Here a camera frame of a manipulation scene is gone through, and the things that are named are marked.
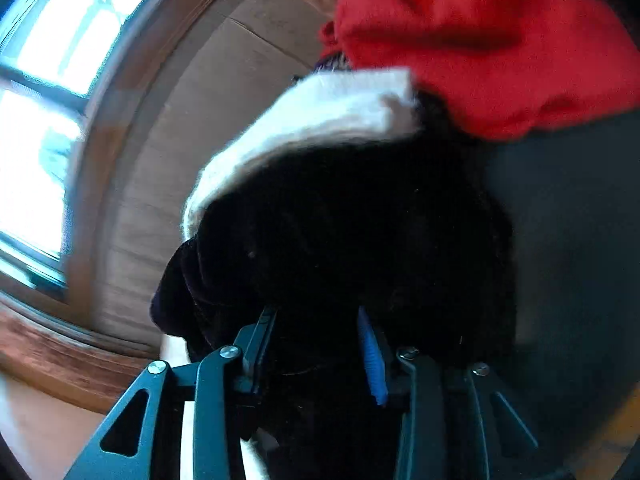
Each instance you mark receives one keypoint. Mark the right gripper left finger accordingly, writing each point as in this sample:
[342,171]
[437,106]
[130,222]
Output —
[140,438]

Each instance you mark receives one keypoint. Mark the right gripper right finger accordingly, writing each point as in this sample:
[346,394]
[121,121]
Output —
[462,424]

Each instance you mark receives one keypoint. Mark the white knitted sweater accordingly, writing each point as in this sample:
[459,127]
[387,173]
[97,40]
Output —
[324,110]

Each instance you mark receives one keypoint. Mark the dark navy garment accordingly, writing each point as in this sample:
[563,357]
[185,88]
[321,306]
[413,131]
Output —
[403,237]

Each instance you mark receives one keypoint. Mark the red garment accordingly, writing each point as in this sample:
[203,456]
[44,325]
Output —
[501,67]

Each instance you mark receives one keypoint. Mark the window with blue frame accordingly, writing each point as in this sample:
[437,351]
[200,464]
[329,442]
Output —
[53,53]

